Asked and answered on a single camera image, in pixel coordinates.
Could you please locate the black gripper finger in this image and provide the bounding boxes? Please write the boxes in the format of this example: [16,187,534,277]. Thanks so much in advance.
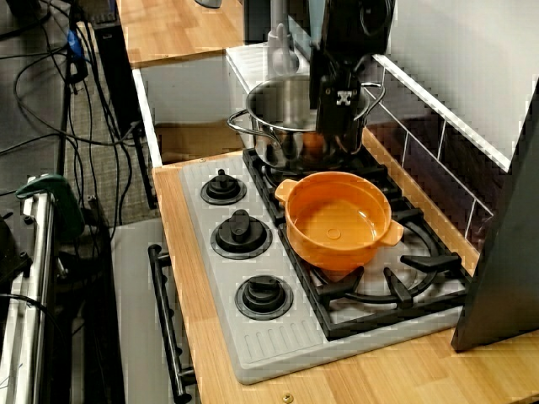
[315,81,366,160]

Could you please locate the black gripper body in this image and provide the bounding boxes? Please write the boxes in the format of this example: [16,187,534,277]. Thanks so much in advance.
[309,40,368,111]

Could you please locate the orange plastic pot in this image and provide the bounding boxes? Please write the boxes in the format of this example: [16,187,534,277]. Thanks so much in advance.
[274,171,404,272]

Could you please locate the grey toy faucet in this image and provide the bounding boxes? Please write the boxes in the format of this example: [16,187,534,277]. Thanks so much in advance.
[267,0,302,79]

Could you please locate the stainless steel cooking pot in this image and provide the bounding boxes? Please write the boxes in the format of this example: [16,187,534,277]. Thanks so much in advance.
[227,75,387,169]

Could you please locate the black burner grate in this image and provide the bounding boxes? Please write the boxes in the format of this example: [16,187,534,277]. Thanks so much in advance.
[242,146,408,226]
[277,197,472,342]

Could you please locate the dark tiled backsplash panel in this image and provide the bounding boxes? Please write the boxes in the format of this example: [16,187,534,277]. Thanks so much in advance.
[349,54,513,258]

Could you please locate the black stove knob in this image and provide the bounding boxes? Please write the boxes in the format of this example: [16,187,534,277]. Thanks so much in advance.
[210,209,274,260]
[200,168,248,206]
[234,275,295,322]

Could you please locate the white toy sink basin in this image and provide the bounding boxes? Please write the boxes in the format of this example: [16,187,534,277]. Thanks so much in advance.
[132,41,312,169]

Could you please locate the brown cardboard sheet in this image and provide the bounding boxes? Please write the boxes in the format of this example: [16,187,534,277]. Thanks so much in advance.
[154,121,245,165]

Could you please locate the light wooden side counter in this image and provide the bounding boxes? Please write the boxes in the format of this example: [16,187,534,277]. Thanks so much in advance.
[117,0,245,71]

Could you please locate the black side board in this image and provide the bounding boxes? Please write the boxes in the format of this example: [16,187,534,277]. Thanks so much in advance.
[450,75,539,354]

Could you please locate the black computer tower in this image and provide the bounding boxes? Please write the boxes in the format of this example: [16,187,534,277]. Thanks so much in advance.
[90,20,144,140]

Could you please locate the grey stove top panel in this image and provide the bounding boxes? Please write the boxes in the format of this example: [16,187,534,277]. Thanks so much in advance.
[179,149,472,385]

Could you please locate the wooden stove countertop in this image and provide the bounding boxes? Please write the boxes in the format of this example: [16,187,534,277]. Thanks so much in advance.
[151,125,539,404]

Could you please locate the white toy oven cabinet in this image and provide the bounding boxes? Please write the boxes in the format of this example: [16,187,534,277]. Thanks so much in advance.
[111,218,199,404]

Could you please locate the black stand pole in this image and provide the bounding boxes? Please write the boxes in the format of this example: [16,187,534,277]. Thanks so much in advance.
[56,0,77,178]

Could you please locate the green bar clamp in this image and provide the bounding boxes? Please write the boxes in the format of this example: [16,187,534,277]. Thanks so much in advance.
[15,173,85,243]

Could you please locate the black equipment block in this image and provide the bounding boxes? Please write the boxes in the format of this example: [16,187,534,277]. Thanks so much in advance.
[0,210,35,291]

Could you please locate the black oven door handle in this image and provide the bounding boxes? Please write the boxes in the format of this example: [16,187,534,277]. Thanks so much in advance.
[147,243,197,399]

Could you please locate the blue cable connector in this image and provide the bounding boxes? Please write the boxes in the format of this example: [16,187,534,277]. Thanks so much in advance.
[66,29,83,58]

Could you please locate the thin black cable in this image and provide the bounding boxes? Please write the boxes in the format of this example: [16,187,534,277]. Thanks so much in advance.
[12,41,142,149]

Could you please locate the aluminium frame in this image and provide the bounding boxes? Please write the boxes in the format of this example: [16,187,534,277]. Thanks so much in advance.
[0,176,58,404]

